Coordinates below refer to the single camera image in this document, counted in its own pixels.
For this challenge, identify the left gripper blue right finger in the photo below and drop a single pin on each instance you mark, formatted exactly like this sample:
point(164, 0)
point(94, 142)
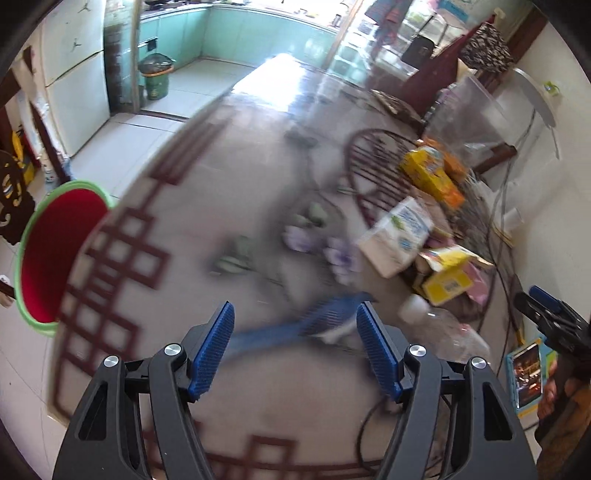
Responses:
point(411, 376)

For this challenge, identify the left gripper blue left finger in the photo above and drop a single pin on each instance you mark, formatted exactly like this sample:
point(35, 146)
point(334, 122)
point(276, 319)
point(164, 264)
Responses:
point(178, 375)

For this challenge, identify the clear crushed plastic bottle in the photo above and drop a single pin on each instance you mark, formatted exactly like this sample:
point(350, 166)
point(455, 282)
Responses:
point(441, 332)

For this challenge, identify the pink plastic bag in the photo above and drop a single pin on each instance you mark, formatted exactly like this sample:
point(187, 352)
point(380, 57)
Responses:
point(480, 289)

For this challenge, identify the yellow white box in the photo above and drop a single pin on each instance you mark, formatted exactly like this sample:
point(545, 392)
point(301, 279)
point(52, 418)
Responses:
point(441, 275)

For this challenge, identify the white blue milk carton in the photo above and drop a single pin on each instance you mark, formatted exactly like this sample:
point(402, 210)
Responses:
point(394, 242)

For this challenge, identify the yellow iced tea carton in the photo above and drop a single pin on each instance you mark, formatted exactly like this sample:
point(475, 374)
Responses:
point(426, 168)

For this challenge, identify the green kitchen trash bin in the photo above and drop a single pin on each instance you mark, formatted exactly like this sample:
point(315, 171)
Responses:
point(155, 69)

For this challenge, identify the teal kitchen cabinets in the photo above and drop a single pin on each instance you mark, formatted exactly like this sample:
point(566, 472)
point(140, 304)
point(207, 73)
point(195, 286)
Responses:
point(234, 34)

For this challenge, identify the person's right hand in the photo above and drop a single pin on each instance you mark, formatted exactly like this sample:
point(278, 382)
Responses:
point(551, 394)

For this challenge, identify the colourful sticky note book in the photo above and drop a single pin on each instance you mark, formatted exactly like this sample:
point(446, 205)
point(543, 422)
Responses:
point(528, 369)

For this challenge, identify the red basket with green rim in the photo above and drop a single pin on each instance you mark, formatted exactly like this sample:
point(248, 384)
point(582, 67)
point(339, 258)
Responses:
point(53, 236)

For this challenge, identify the clear zip bag with snacks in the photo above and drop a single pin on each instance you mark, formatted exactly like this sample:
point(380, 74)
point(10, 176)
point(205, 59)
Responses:
point(467, 122)

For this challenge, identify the white desk lamp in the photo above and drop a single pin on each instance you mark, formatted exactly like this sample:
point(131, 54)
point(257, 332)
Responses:
point(524, 184)

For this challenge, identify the dark wooden carved chair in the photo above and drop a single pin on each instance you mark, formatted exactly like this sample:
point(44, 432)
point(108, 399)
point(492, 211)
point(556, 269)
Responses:
point(17, 204)

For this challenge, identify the black patterned hanging bag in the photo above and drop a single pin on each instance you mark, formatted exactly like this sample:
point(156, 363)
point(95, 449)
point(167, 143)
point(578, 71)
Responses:
point(487, 51)

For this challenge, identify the black small handbag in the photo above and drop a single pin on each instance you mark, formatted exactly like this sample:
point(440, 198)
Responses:
point(418, 52)

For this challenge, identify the white two-door refrigerator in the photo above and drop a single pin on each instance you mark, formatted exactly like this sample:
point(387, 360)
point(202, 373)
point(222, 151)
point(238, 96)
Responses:
point(72, 60)

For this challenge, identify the hanging blue red towel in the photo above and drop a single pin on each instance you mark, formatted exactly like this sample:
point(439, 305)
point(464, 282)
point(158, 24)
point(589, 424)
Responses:
point(389, 16)

